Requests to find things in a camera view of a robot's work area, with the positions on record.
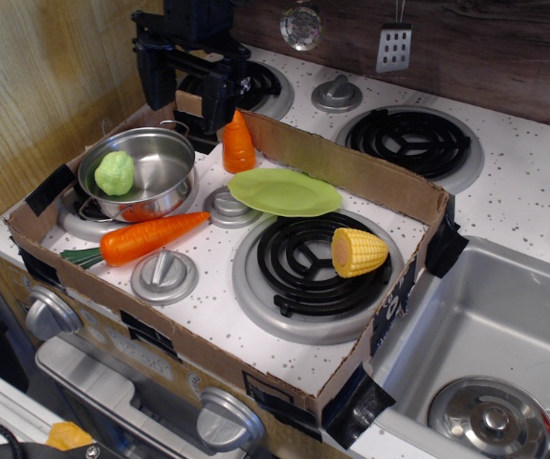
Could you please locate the hanging metal strainer ladle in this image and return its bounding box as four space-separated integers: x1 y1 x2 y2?
279 1 325 52

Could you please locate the stainless steel pan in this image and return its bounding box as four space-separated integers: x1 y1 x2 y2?
77 127 196 223

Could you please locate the steel pot lid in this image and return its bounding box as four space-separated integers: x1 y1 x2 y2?
426 376 550 458

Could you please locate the yellow toy corn cob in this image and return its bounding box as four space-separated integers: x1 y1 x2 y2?
331 228 389 278

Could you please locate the silver stove knob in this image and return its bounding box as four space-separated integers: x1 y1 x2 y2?
311 75 363 113
131 250 199 306
203 186 262 229

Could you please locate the long orange toy carrot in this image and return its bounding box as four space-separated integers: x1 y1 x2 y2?
60 211 210 269

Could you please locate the oven knob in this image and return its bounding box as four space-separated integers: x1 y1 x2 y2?
26 286 83 341
196 386 265 452

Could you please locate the middle silver stove knob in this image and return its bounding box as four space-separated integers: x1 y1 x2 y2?
203 186 262 229

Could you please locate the light green toy broccoli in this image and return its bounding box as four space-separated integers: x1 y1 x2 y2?
94 151 135 196

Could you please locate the right oven knob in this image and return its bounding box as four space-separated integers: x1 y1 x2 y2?
196 386 265 452

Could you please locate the silver oven door handle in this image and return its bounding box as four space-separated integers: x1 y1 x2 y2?
35 338 246 458

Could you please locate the front right black burner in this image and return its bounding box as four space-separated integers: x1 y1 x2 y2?
231 210 405 345

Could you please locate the silver toy sink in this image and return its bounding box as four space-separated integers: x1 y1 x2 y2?
350 238 550 458

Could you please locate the front silver stove knob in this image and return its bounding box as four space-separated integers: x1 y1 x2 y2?
131 250 199 306

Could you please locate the hanging metal slotted spatula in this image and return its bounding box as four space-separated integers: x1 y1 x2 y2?
375 1 412 74

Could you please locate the left oven knob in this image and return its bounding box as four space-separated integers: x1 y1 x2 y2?
26 286 83 341

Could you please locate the short orange toy carrot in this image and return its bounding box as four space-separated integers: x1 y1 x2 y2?
222 110 256 174

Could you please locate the light green plastic plate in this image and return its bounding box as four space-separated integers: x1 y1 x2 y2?
228 168 342 217

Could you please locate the back right black burner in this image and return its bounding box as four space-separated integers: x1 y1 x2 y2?
336 105 484 195

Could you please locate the orange yellow object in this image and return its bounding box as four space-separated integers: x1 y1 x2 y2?
45 421 94 451

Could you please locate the brown cardboard fence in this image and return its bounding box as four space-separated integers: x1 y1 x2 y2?
6 114 454 458

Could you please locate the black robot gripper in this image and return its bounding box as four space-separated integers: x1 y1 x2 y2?
131 1 251 135

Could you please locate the back silver stove knob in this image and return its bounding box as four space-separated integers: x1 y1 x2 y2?
311 75 363 113

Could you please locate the front left burner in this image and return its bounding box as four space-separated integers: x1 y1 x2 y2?
57 185 129 243

